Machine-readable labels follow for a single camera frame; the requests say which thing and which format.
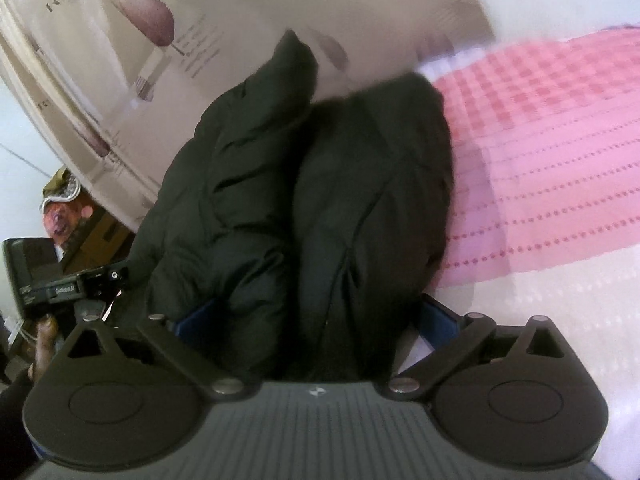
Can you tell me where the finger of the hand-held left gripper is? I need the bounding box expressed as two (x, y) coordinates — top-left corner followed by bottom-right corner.
(75, 262), (130, 322)

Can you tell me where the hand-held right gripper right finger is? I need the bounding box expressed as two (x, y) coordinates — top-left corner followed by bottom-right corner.
(382, 295), (576, 402)

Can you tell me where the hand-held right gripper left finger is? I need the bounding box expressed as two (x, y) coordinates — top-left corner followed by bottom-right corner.
(64, 300), (246, 402)

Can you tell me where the black jacket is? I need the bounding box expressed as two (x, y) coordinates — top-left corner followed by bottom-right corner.
(127, 29), (457, 385)

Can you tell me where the person's left hand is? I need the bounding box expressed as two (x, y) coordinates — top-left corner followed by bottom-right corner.
(26, 314), (60, 388)

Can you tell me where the brown wooden cabinet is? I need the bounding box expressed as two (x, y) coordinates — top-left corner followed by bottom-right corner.
(59, 207), (137, 281)

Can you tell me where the white lace basket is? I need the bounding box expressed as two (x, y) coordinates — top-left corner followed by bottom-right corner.
(42, 167), (82, 211)

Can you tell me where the pink checked blanket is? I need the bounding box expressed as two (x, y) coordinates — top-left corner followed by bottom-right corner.
(414, 27), (640, 466)

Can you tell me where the beige leaf print curtain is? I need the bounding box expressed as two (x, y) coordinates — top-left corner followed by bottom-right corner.
(0, 0), (497, 235)

